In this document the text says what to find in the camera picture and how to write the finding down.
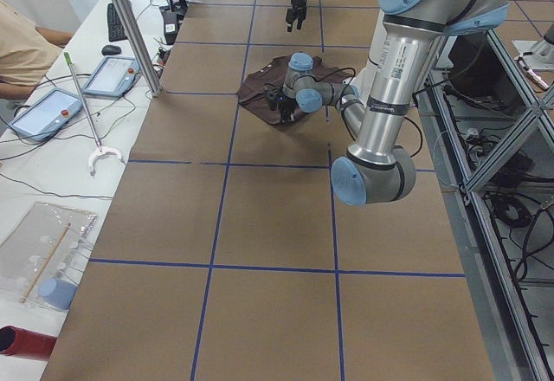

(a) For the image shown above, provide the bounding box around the dark brown t-shirt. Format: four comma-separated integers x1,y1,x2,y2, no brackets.
237,52,359,126

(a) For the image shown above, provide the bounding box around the black computer mouse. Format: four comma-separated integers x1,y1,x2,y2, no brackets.
101,44,122,56

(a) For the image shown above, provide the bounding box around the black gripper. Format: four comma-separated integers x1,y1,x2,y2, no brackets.
286,0,307,32
276,88,297,125

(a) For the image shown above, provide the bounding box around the near teach pendant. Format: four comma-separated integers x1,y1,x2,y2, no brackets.
8,88,82,142

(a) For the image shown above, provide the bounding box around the far teach pendant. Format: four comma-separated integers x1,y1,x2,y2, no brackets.
82,55,140,98

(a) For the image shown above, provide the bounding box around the aluminium frame rack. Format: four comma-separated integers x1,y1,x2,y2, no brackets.
415,32,553,380

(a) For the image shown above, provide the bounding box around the reacher grabber stick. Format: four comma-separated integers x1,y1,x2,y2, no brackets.
63,52,125,177

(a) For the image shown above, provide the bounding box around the blue plastic cup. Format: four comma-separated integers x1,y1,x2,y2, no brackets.
38,278,78,311

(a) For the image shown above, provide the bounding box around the clear plastic bag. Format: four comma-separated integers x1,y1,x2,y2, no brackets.
1,202,97,311

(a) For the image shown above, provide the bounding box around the black keyboard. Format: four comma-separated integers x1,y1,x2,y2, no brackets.
106,3,127,42

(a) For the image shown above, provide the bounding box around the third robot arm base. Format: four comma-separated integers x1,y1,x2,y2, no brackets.
512,25,553,91

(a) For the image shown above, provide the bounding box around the aluminium frame post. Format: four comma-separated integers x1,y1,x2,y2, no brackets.
112,0,162,97

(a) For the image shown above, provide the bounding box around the teach pendant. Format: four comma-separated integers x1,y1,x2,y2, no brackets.
8,88,82,142
82,55,140,98

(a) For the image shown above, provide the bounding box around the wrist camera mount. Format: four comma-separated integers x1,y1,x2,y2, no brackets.
263,86,280,111

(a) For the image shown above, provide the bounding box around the red cylinder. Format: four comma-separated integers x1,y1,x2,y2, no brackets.
1,326,57,361

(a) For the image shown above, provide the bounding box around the person in beige shirt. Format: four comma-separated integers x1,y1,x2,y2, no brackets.
1,2,73,100

